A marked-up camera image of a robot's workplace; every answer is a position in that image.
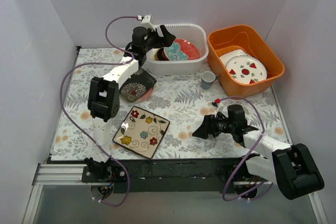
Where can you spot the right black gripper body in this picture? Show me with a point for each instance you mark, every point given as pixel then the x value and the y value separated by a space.
pixel 210 125

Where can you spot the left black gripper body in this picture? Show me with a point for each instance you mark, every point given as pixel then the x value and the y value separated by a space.
pixel 159 38

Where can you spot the red and teal round plate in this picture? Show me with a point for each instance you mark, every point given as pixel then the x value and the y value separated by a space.
pixel 181 50

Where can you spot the black floral square plate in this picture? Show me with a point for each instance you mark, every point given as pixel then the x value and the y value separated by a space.
pixel 137 85

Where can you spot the pink round plate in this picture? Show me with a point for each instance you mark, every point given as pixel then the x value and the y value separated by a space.
pixel 142 98

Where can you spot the square dark rimmed plate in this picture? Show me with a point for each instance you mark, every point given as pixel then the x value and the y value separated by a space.
pixel 141 132

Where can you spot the yellow dotted scalloped plate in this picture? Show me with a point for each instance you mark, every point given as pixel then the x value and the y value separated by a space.
pixel 156 55

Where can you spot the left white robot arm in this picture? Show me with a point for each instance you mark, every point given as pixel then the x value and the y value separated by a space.
pixel 104 102

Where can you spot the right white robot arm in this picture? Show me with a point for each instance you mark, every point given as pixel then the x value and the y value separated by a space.
pixel 290 167

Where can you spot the white plastic bin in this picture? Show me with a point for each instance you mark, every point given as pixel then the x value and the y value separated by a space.
pixel 190 32

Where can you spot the white plate in orange bin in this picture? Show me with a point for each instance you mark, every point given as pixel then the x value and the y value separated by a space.
pixel 228 56

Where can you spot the orange plastic bin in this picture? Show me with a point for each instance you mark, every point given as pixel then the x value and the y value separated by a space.
pixel 247 39

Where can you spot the small grey white cup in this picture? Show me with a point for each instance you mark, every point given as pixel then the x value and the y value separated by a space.
pixel 207 79

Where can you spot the watermelon pattern round plate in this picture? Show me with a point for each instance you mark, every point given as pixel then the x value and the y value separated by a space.
pixel 246 69

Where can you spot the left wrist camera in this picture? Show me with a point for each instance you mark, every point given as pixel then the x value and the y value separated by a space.
pixel 146 21

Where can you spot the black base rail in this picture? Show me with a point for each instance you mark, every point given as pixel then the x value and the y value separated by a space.
pixel 142 175

